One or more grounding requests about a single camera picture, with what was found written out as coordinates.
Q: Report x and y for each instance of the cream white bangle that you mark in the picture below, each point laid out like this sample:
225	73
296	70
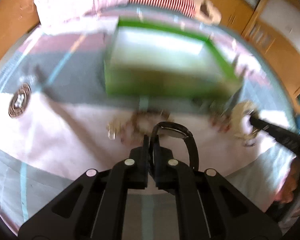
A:
239	120

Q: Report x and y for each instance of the pink pillow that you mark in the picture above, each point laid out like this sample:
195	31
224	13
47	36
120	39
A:
77	0

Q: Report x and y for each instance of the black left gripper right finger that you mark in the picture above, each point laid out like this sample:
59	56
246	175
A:
192	195

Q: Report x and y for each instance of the striped plush toy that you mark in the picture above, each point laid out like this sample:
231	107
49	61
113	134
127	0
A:
201	10

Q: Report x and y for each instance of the right hand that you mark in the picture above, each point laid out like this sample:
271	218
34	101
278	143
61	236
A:
286	194

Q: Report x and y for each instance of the wooden headboard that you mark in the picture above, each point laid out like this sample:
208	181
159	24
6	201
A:
17	17

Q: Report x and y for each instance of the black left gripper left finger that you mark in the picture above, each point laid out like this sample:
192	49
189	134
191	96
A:
131	173

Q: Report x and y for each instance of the green white cardboard box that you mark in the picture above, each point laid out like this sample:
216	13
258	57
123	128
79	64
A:
147	58

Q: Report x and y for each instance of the patchwork pink grey duvet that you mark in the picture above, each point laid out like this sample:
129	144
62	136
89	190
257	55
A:
54	114

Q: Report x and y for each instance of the gold flower brooch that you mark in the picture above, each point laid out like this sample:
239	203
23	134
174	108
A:
114	128

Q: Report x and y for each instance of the black wristwatch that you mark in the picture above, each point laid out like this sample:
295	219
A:
175	137

